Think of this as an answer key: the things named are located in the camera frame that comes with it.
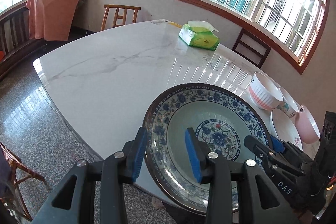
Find blue floral porcelain plate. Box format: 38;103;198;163
143;84;272;215

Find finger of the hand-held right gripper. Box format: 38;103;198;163
244;135;305;178
270;135;303;161

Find white pink ribbed bowl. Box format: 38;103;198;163
248;72;284;111

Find light wooden chair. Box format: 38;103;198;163
101;4;141;31

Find dark wooden chair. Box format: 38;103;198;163
232;28;271;69

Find dark wooden bench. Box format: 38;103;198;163
0;7;53;77

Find white plate with flower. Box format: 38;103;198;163
270;108;303;151

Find small cartoon print bowl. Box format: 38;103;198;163
276;86;300;119

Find rattan chair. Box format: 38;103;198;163
0;141;50;222

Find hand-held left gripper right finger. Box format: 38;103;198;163
184;127;300;224

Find orange cloth cover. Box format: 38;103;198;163
25;0;88;41

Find green tissue pack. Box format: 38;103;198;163
178;21;220;51

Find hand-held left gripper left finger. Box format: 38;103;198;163
31;127;149;224

